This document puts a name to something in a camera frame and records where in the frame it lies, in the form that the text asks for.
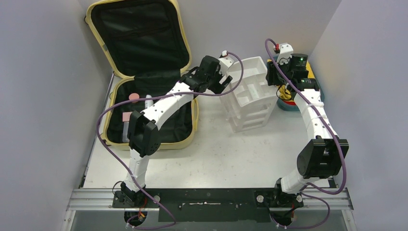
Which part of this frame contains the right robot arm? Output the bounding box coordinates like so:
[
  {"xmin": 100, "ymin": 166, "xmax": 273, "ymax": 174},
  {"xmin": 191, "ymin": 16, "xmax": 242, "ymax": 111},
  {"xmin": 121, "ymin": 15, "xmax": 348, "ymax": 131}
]
[{"xmin": 267, "ymin": 53, "xmax": 349, "ymax": 206}]

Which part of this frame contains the white cylindrical bottle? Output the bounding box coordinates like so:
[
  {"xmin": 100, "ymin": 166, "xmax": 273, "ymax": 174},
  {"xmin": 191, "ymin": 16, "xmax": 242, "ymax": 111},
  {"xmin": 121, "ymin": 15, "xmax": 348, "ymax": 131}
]
[{"xmin": 144, "ymin": 95, "xmax": 154, "ymax": 109}]

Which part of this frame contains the white plastic drawer organizer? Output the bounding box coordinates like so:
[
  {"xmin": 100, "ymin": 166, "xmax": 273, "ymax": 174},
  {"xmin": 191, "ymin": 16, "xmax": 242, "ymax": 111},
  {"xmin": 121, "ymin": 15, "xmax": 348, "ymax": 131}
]
[{"xmin": 220, "ymin": 56, "xmax": 277, "ymax": 132}]

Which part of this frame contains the yellow hard-shell suitcase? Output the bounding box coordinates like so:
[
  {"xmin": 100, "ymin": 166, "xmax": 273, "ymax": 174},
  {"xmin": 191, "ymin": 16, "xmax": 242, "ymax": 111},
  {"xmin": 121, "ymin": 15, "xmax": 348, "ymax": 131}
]
[{"xmin": 85, "ymin": 0, "xmax": 191, "ymax": 150}]

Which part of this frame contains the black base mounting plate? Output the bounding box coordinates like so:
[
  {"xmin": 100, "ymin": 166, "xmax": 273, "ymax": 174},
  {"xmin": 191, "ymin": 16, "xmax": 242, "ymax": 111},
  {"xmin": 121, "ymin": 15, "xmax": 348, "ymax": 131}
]
[{"xmin": 112, "ymin": 188, "xmax": 304, "ymax": 224}]

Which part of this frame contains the teal transparent plastic tray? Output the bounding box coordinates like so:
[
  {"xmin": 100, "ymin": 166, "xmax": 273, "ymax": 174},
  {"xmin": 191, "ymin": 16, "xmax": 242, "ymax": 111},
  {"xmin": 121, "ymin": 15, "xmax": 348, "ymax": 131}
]
[{"xmin": 276, "ymin": 63, "xmax": 325, "ymax": 112}]

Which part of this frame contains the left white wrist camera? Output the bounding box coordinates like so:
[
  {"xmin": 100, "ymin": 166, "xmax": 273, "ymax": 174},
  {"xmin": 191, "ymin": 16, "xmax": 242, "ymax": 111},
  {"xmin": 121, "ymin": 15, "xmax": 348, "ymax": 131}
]
[{"xmin": 218, "ymin": 51, "xmax": 235, "ymax": 75}]

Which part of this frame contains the yellow garment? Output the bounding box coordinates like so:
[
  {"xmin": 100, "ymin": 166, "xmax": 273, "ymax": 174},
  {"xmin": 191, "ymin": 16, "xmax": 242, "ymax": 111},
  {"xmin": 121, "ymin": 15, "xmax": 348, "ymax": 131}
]
[{"xmin": 278, "ymin": 62, "xmax": 316, "ymax": 105}]

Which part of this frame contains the small pink item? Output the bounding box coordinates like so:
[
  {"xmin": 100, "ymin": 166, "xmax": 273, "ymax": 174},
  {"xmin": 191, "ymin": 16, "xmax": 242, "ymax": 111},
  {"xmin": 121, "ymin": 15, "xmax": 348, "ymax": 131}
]
[{"xmin": 122, "ymin": 112, "xmax": 132, "ymax": 122}]

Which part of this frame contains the round pink compact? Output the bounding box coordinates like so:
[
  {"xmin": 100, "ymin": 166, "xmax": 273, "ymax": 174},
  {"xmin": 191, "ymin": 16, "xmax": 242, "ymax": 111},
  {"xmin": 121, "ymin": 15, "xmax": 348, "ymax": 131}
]
[{"xmin": 128, "ymin": 93, "xmax": 140, "ymax": 103}]

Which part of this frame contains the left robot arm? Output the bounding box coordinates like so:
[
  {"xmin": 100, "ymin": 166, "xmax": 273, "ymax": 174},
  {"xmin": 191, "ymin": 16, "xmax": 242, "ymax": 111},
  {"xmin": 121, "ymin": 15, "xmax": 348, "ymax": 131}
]
[{"xmin": 117, "ymin": 51, "xmax": 232, "ymax": 207}]

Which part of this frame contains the clear plastic bottle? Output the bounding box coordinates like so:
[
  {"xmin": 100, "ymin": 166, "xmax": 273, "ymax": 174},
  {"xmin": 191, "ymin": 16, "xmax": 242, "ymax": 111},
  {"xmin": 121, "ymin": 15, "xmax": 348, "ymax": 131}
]
[{"xmin": 122, "ymin": 122, "xmax": 129, "ymax": 143}]

